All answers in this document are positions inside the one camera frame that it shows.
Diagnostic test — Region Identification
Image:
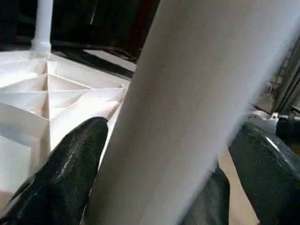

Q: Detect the white plastic table leg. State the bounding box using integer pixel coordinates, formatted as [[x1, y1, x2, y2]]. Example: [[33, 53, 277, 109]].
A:
[[30, 0, 53, 58], [81, 0, 300, 225]]

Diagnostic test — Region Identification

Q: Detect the white flat board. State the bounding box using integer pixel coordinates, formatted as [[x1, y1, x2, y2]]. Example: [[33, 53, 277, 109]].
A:
[[82, 48, 138, 72]]

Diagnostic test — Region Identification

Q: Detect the black work mat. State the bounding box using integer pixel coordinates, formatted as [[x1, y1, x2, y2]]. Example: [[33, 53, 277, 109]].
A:
[[50, 45, 232, 225]]

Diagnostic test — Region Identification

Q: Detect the white plastic table top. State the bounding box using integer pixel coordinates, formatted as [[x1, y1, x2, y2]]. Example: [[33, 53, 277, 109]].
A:
[[0, 49, 132, 204]]

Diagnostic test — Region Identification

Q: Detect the pale grey curtain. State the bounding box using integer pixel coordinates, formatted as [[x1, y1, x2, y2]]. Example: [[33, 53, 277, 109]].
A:
[[257, 30, 300, 113]]

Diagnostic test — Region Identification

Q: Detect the black cabinet with gold label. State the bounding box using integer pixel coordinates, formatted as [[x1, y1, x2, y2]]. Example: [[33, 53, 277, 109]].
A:
[[0, 0, 162, 51]]

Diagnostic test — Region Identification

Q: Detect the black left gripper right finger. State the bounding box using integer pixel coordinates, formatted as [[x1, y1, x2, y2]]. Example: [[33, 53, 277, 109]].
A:
[[228, 121, 300, 225]]

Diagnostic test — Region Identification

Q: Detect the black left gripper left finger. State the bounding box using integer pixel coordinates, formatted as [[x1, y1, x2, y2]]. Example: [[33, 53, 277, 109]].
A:
[[0, 116, 110, 225]]

